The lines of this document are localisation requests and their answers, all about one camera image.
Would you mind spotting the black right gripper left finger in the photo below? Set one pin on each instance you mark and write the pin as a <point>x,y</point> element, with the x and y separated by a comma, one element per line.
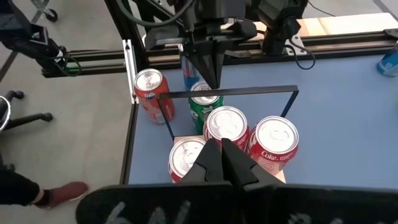
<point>211,168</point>

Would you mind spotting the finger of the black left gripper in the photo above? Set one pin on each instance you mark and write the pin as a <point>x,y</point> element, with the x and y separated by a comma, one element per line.
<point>219,62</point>
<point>203,65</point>

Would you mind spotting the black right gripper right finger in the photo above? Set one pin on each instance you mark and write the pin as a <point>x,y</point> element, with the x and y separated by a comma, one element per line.
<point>239,174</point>

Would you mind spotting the red Coca-Cola can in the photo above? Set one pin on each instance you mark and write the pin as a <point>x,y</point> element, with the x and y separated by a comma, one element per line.
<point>183,155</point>
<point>275,137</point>
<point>227,123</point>

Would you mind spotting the green Sprite can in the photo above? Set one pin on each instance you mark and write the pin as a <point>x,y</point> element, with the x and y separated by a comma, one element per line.
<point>199,112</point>

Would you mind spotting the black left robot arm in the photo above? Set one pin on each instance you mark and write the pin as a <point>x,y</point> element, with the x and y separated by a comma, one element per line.
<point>280,25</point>

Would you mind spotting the silver blue Red Bull can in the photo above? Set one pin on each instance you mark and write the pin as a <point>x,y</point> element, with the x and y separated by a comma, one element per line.
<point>188,73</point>
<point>388,63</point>

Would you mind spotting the red Fanta can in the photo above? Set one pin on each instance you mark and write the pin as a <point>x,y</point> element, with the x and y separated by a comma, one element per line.
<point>152,93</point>

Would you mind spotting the person's foot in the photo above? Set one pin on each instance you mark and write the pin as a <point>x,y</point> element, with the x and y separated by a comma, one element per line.
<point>65,193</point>

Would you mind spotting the black device with green light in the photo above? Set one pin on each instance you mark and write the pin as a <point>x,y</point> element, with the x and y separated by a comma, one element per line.
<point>28,40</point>

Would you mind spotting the black office chair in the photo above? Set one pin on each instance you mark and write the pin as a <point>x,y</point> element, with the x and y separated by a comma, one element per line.
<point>21,119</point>

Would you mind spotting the person's leg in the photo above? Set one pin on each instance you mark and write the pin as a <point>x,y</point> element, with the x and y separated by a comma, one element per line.
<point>15,188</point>

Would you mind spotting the wooden shelf black metal frame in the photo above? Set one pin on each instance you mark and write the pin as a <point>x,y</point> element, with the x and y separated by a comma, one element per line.
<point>230,92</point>

